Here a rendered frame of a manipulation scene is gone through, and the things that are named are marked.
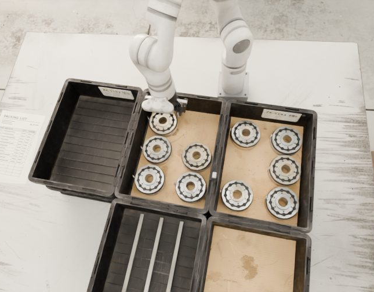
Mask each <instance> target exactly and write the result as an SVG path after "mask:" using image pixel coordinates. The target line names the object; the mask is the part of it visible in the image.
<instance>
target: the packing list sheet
mask: <svg viewBox="0 0 374 292"><path fill-rule="evenodd" d="M45 117H46V116H42V115H34V114H26V113H21V112H13V111H5V110H2V113H1V116H0V183H18V184H26V181H27V177H28V174H29V171H30V167H31V162H32V159H33V156H34V152H35V148H36V145H37V141H38V137H39V134H40V131H41V127H42V125H43V122H44V120H45Z"/></svg>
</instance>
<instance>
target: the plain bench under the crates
mask: <svg viewBox="0 0 374 292"><path fill-rule="evenodd" d="M134 36H135V35H119V34H83V33H65V32H29V31H27V32H26V34H25V36H24V39H23V42H22V44H21V47H20V50H19V53H18V55H17V58H16V61H15V64H14V66H13V69H12V72H11V75H10V77H9V80H8V83H7V85H6V88H5V91H4V93H3V96H2V99H1V102H0V116H1V113H2V110H5V111H13V112H21V113H26V114H34V115H42V116H46V117H45V120H44V122H43V125H42V127H41V131H40V134H39V137H38V141H37V145H36V148H35V152H34V156H33V159H32V162H31V167H32V164H33V162H34V159H35V157H36V154H37V152H38V149H39V146H40V144H41V141H42V139H43V136H44V134H45V131H46V128H47V126H48V123H49V121H50V118H51V116H52V113H53V110H54V108H55V105H56V103H57V100H58V98H59V95H60V92H61V90H62V87H63V85H64V82H65V80H66V79H68V78H75V79H83V80H89V81H97V82H105V83H114V84H119V85H128V86H136V87H140V88H141V89H142V91H143V90H144V89H147V88H148V84H147V82H146V79H145V77H144V76H143V75H142V74H141V72H140V71H139V70H138V69H137V68H136V66H135V65H134V64H133V62H132V61H131V59H130V55H129V44H130V41H131V39H132V38H133V37H134ZM224 48H225V46H224V44H223V42H222V40H221V38H208V37H190V36H175V37H174V50H173V59H172V63H171V65H170V66H169V68H170V72H171V75H172V78H173V81H174V83H175V88H176V92H180V93H189V94H197V95H203V96H211V97H217V93H218V85H219V71H222V51H223V50H224ZM246 72H249V86H248V100H247V101H250V102H255V103H263V104H272V105H281V106H286V107H294V108H302V109H308V110H314V111H315V112H316V113H317V114H318V120H317V145H316V158H315V182H314V206H313V228H312V230H311V232H309V233H307V234H308V235H309V236H310V238H311V241H312V244H311V268H310V292H374V176H373V166H372V157H371V147H370V142H369V132H368V123H367V117H366V108H365V99H364V89H363V84H362V74H361V65H360V55H359V50H358V44H357V43H355V42H333V41H297V40H279V39H253V45H252V50H251V53H250V56H249V58H248V59H247V65H246ZM31 167H30V170H31ZM29 172H30V171H29ZM110 206H111V203H106V202H99V201H96V200H90V199H84V198H79V197H75V196H69V195H63V194H61V193H60V192H58V191H52V190H50V189H47V187H46V186H45V185H41V184H36V183H33V182H31V181H29V179H28V178H27V181H26V184H18V183H8V182H0V292H86V291H87V288H88V284H89V281H90V277H91V274H92V270H93V266H94V264H95V259H96V256H97V252H98V249H99V245H100V241H101V237H102V235H103V231H104V227H105V224H106V221H107V217H108V212H109V210H110Z"/></svg>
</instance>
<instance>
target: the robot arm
mask: <svg viewBox="0 0 374 292"><path fill-rule="evenodd" d="M182 1H183V0H149V2H148V7H147V11H146V21H147V22H148V23H149V24H150V25H151V26H153V27H154V28H155V29H156V31H157V36H158V39H156V38H153V37H151V36H149V35H147V34H137V35H135V36H134V37H133V38H132V39H131V41H130V44H129V55H130V59H131V61H132V62H133V64H134V65H135V66H136V68H137V69H138V70H139V71H140V72H141V74H142V75H143V76H144V77H145V79H146V82H147V84H148V89H149V91H150V94H151V95H149V94H148V93H146V96H145V99H144V101H143V102H142V105H141V106H142V108H143V109H144V110H145V111H149V112H157V113H159V114H160V115H162V114H171V113H173V112H174V111H176V114H177V117H178V118H179V117H180V116H181V114H182V113H185V112H186V107H187V102H188V99H187V98H184V100H181V99H179V97H177V93H176V88H175V83H174V81H173V78H172V75H171V72H170V68H169V66H170V65H171V63H172V59H173V50H174V37H175V25H176V20H177V17H178V15H179V11H180V8H181V4H182ZM209 1H210V3H211V5H212V8H213V9H214V11H215V14H216V20H217V27H218V32H219V36H220V38H221V40H222V42H223V44H224V46H225V48H224V50H223V51H222V89H223V91H224V92H226V93H227V94H238V93H239V92H241V91H242V89H243V88H244V81H245V73H246V65H247V59H248V58H249V56H250V53H251V50H252V45H253V34H252V33H251V31H250V29H249V27H248V25H247V24H246V22H245V20H244V18H243V17H242V14H241V12H240V9H239V5H238V0H209ZM179 103H180V104H181V105H180V104H179Z"/></svg>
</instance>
